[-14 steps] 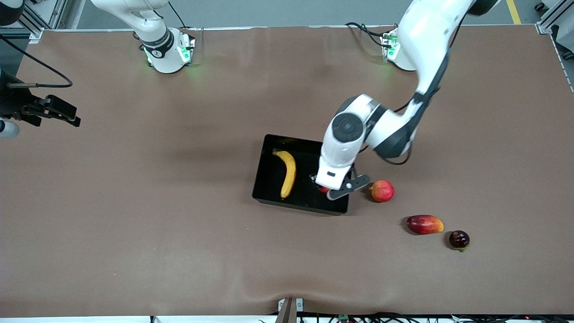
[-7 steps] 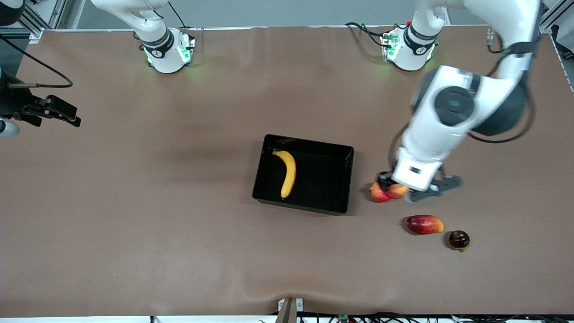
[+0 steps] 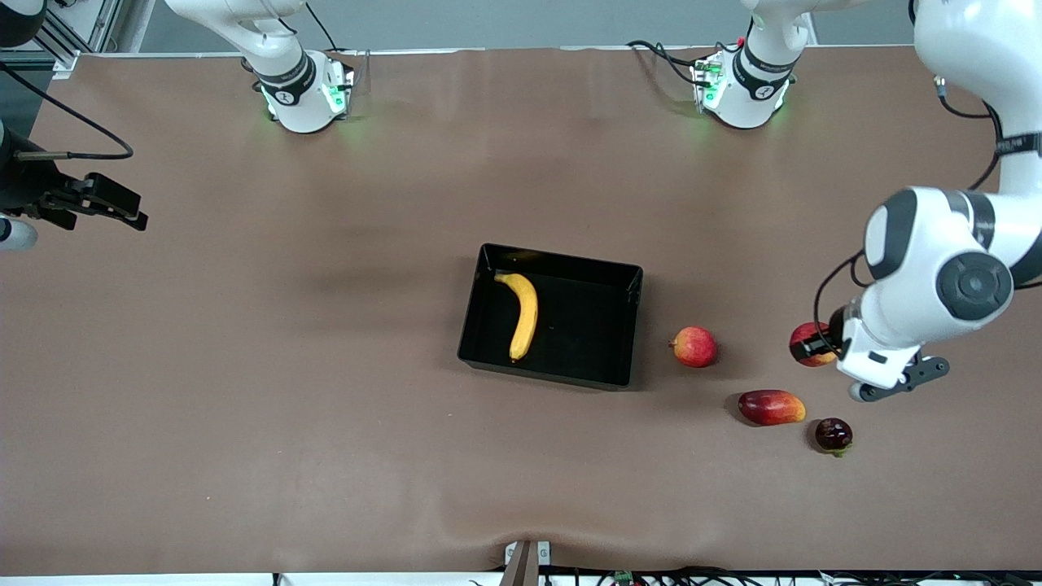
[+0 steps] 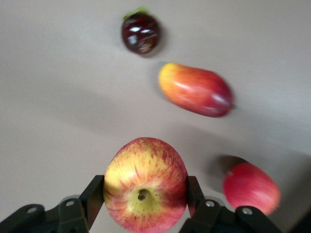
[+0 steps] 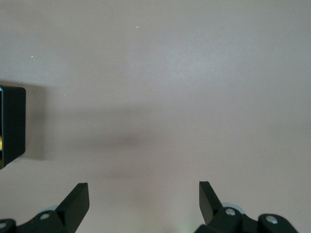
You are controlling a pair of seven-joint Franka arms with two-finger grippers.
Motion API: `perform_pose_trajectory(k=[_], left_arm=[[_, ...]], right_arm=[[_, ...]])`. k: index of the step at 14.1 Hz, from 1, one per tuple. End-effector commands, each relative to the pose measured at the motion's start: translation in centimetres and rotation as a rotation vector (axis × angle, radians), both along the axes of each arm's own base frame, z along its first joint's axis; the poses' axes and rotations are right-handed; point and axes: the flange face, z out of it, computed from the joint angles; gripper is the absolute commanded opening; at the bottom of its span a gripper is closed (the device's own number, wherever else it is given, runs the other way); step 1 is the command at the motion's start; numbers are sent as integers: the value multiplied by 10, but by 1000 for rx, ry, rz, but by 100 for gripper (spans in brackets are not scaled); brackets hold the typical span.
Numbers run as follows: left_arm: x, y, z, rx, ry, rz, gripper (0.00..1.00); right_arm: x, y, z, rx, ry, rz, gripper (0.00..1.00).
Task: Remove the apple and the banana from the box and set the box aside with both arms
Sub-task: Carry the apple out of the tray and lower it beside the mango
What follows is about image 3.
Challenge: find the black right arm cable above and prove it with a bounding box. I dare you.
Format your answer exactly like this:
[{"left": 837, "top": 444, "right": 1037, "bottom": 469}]
[{"left": 0, "top": 61, "right": 135, "bottom": 161}]

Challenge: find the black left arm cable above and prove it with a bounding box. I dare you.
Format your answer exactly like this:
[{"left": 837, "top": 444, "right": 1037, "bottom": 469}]
[{"left": 814, "top": 77, "right": 1004, "bottom": 359}]

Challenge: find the black right base cable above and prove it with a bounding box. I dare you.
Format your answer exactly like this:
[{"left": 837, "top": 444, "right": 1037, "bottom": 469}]
[{"left": 305, "top": 0, "right": 339, "bottom": 51}]

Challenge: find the black plastic box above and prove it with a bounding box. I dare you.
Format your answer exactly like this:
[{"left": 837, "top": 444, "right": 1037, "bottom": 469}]
[{"left": 457, "top": 243, "right": 644, "bottom": 390}]

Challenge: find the table edge cable bundle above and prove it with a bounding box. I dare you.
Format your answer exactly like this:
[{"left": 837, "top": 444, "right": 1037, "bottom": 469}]
[{"left": 468, "top": 566, "right": 1042, "bottom": 586}]

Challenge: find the red yellow mango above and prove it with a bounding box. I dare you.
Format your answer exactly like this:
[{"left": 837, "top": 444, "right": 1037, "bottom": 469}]
[{"left": 738, "top": 389, "right": 807, "bottom": 427}]

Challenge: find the yellow banana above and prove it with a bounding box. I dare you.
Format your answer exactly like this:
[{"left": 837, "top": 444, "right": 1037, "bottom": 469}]
[{"left": 494, "top": 273, "right": 540, "bottom": 363}]

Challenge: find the aluminium frame post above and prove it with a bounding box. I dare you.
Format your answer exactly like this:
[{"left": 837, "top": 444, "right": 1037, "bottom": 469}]
[{"left": 33, "top": 0, "right": 123, "bottom": 74}]

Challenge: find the black base cable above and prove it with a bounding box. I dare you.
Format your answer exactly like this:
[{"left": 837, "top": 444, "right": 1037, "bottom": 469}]
[
  {"left": 627, "top": 39, "right": 705, "bottom": 89},
  {"left": 305, "top": 0, "right": 339, "bottom": 51}
]

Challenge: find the metal table edge bracket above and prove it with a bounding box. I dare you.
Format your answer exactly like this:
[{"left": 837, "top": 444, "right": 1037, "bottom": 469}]
[{"left": 503, "top": 540, "right": 552, "bottom": 586}]

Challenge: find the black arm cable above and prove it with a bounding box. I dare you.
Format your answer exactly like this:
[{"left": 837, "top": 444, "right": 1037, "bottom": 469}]
[
  {"left": 814, "top": 77, "right": 1004, "bottom": 359},
  {"left": 0, "top": 61, "right": 135, "bottom": 161}
]

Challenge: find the black left base cable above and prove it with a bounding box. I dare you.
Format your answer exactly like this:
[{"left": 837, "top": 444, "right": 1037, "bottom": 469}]
[{"left": 627, "top": 39, "right": 705, "bottom": 89}]

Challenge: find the red yellow apple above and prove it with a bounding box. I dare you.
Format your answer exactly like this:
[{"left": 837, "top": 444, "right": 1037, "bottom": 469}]
[{"left": 789, "top": 321, "right": 839, "bottom": 368}]

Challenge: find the brown table mat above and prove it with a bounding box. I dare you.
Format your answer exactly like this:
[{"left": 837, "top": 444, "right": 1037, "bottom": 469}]
[{"left": 0, "top": 45, "right": 1042, "bottom": 575}]

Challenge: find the red apple left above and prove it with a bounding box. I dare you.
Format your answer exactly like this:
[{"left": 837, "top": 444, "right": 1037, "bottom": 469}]
[{"left": 669, "top": 326, "right": 719, "bottom": 369}]

